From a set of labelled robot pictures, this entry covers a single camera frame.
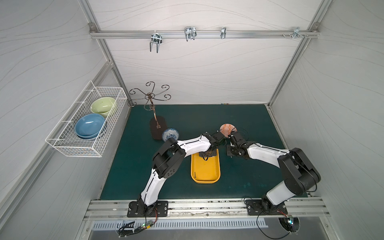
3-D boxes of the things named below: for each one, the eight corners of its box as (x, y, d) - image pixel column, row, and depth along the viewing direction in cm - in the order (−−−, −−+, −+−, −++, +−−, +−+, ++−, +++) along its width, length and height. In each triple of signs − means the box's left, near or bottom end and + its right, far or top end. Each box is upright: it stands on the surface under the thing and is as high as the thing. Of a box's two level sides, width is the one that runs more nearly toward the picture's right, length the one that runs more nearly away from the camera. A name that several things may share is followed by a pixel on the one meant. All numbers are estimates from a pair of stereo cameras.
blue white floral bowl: (162, 141, 99) (161, 138, 96) (164, 130, 104) (163, 127, 102) (178, 141, 99) (177, 138, 96) (179, 130, 104) (178, 127, 102)
